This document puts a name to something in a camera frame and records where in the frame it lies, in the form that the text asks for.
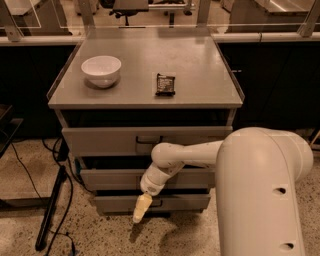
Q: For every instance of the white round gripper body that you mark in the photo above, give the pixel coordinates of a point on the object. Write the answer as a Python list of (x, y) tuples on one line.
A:
[(149, 186)]

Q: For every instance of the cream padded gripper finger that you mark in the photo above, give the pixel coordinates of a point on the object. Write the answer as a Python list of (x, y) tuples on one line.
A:
[(142, 205)]

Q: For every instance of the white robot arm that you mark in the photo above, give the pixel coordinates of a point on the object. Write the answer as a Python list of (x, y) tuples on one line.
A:
[(255, 174)]

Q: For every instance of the grey top drawer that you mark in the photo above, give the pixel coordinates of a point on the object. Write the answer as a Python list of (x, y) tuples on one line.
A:
[(131, 141)]

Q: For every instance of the grey drawer cabinet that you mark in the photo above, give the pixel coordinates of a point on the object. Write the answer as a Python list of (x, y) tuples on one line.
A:
[(205, 92)]

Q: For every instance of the black floor bar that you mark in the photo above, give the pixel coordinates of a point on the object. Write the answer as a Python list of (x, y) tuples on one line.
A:
[(50, 209)]

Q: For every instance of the dark snack bar packet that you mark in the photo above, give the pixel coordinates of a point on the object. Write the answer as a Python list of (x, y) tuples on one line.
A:
[(165, 85)]

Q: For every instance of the white ceramic bowl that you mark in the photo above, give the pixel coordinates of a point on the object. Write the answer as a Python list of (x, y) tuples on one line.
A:
[(102, 71)]

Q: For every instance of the dark side table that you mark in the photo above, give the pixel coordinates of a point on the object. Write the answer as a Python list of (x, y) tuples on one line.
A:
[(8, 126)]

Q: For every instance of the black office chair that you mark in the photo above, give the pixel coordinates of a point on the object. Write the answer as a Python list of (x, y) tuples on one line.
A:
[(128, 8)]

